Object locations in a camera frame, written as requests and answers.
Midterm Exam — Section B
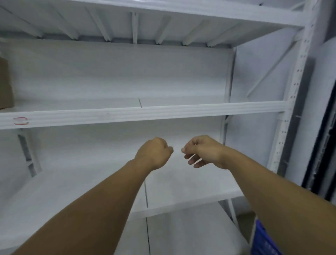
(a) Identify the white standing air conditioner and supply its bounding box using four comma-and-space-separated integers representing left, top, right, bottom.
285, 36, 336, 204

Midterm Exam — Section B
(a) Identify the white metal shelf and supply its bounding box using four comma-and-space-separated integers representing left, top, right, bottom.
0, 0, 323, 255

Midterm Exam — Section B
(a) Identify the person's right forearm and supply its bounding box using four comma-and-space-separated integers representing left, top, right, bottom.
223, 148, 336, 255

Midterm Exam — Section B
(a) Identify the person's left hand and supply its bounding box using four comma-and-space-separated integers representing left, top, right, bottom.
134, 137, 174, 171

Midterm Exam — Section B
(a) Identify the person's right hand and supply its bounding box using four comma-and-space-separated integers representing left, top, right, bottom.
181, 135, 231, 170

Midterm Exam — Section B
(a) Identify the person's left forearm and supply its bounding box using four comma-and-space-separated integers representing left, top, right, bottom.
12, 159, 153, 255

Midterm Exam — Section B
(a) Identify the blue plastic crate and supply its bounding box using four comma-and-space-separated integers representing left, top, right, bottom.
251, 219, 283, 255

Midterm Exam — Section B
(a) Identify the brown parcel marked 7936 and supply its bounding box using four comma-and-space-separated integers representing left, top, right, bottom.
0, 57, 15, 110

